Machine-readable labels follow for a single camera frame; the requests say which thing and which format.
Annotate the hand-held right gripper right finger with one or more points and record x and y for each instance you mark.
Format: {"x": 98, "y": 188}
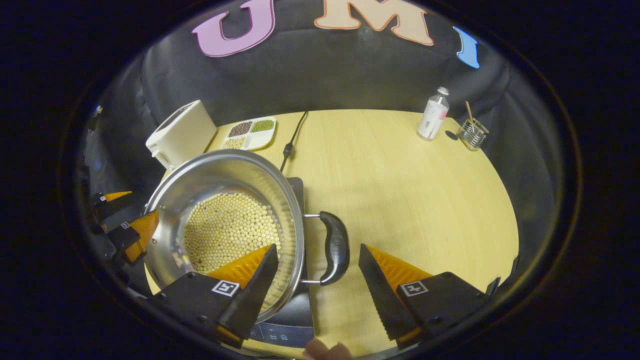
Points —
{"x": 380, "y": 300}

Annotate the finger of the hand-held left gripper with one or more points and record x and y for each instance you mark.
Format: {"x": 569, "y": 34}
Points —
{"x": 142, "y": 232}
{"x": 112, "y": 199}

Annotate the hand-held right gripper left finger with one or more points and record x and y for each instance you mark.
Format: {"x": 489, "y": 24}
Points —
{"x": 252, "y": 300}

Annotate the black induction cooktop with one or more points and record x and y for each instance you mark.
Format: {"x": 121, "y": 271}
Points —
{"x": 290, "y": 327}

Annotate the pile of yellow soybeans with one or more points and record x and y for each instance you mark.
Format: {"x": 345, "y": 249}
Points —
{"x": 225, "y": 230}

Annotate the stainless steel pot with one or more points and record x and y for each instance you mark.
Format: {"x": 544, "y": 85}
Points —
{"x": 220, "y": 172}

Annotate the white toaster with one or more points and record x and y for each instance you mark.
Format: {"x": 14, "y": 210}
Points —
{"x": 182, "y": 132}

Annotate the white divided bean dish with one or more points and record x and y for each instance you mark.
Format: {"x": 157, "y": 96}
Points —
{"x": 260, "y": 141}

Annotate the black round disc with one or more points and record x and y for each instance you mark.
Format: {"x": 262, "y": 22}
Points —
{"x": 451, "y": 135}

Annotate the clear plastic bottle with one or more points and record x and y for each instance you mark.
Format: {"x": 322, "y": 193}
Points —
{"x": 431, "y": 120}

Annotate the wooden stick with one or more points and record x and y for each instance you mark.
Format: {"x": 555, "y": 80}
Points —
{"x": 468, "y": 110}

